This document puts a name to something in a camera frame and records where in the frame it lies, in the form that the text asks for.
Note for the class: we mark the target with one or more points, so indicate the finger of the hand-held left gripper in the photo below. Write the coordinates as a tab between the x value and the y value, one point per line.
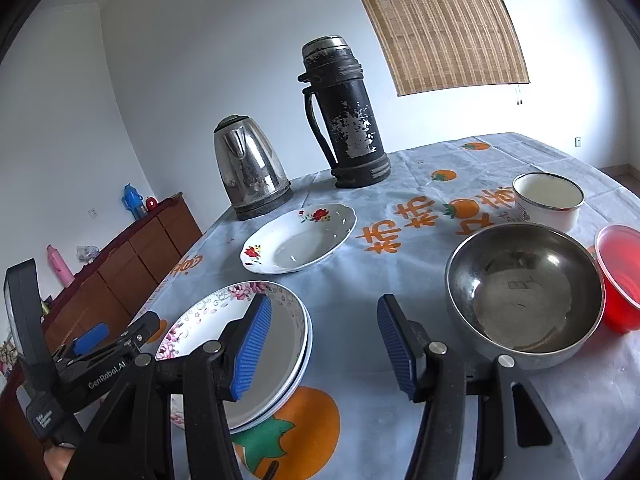
142	327
92	336

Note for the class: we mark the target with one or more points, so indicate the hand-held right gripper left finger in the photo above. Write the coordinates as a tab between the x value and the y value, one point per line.
252	345

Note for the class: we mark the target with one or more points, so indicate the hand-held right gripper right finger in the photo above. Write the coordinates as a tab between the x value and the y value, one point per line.
395	350

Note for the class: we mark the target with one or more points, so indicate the pink floral rimmed plate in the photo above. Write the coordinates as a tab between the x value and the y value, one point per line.
285	340

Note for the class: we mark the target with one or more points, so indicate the white plate with red flowers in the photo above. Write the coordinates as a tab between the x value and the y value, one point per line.
300	247

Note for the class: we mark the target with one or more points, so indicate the stainless steel bowl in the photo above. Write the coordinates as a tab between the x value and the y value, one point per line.
525	290

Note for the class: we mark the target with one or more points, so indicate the white enamel bowl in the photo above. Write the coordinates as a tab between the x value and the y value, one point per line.
547	195

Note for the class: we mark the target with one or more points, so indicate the red plastic bowl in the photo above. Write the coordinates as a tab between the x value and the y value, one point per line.
620	280

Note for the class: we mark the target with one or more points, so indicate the brown wooden cabinet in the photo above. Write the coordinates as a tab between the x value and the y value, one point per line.
125	265

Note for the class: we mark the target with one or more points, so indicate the pink thermos bottle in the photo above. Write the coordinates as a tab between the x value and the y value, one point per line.
60	267

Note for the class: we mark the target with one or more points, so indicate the light blue persimmon print tablecloth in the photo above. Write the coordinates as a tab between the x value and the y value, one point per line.
400	270

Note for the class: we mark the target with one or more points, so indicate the crumpled plastic bag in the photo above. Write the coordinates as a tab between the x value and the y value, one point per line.
88	253

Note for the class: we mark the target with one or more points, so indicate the small red ornament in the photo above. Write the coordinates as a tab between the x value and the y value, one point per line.
151	204

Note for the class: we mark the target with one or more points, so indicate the blue water bottle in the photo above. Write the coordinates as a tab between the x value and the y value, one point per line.
132	202

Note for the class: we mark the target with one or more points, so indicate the stainless steel electric kettle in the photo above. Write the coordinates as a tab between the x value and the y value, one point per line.
247	170

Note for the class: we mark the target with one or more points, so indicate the worn black thermos flask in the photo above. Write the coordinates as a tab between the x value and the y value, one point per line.
350	125

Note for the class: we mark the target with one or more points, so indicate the bamboo window blind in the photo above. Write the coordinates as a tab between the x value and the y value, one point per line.
440	25

